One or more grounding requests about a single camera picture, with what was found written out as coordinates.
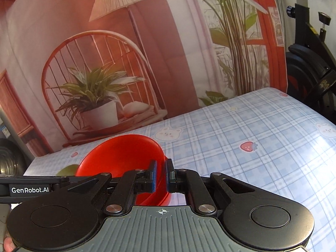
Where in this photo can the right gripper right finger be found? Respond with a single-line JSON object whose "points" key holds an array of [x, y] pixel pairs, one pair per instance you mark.
{"points": [[194, 187]]}

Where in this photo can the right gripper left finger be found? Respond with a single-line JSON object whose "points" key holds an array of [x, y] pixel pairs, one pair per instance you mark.
{"points": [[129, 186]]}

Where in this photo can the red plastic bowl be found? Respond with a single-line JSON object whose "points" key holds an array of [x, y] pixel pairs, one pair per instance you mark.
{"points": [[129, 152]]}

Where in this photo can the person's left hand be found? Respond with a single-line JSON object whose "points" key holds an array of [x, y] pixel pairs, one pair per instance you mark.
{"points": [[8, 245]]}

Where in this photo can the grey washing machine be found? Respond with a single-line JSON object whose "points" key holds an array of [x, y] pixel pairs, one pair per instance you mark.
{"points": [[15, 156]]}

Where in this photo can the olive green plate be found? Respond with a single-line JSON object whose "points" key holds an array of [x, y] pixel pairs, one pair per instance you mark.
{"points": [[69, 170]]}

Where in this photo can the blue plaid bed sheet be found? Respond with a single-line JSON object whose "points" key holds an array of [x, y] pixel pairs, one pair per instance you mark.
{"points": [[265, 138]]}

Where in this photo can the printed room scene backdrop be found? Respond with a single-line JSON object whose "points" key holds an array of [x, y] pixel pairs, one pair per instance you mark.
{"points": [[75, 71]]}

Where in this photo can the black exercise bike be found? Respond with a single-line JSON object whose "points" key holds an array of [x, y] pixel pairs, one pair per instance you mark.
{"points": [[310, 63]]}

